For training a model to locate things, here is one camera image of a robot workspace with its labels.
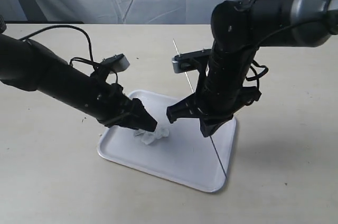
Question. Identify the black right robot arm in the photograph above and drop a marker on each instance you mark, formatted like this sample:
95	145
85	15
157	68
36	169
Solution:
239	28

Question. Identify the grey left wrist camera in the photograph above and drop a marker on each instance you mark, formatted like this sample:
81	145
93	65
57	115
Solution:
115	64

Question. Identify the white marshmallow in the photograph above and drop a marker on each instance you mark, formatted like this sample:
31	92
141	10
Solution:
148	138
161	132
138	132

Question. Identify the thin metal skewer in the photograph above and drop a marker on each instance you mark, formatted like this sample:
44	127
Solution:
210	137

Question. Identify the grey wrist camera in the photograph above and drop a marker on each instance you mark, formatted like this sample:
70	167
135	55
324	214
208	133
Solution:
196	60
115	64

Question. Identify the white marshmallow top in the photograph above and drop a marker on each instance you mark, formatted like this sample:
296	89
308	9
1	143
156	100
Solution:
148	138

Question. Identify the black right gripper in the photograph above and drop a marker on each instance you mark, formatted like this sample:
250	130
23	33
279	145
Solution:
214	102

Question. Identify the white rectangular plastic tray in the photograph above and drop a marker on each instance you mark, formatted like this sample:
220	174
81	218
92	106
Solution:
184	157

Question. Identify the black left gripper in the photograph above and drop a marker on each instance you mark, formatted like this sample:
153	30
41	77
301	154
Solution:
111	107

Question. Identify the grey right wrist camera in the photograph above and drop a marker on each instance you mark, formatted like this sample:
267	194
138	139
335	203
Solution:
196	60

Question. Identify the white marshmallow bottom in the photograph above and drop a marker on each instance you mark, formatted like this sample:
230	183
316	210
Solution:
161	132

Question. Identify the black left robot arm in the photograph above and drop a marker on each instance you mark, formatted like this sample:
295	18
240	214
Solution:
79	83

